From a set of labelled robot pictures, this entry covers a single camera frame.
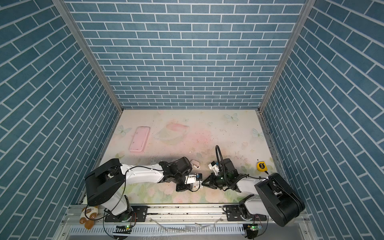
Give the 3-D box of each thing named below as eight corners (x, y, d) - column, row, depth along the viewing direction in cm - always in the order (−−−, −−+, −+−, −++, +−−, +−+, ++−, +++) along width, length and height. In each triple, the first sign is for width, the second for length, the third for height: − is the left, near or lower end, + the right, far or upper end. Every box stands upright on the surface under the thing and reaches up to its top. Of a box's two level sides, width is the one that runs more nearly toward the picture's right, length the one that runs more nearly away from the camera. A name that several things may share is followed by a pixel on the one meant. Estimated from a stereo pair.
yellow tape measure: (258, 173, 90) (259, 172, 88) (255, 163, 94) (256, 161, 92) (267, 173, 90) (268, 172, 88) (264, 163, 94) (265, 161, 92)
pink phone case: (129, 152, 98) (128, 150, 96) (137, 128, 111) (136, 126, 109) (143, 152, 98) (142, 150, 96) (150, 128, 111) (149, 126, 109)
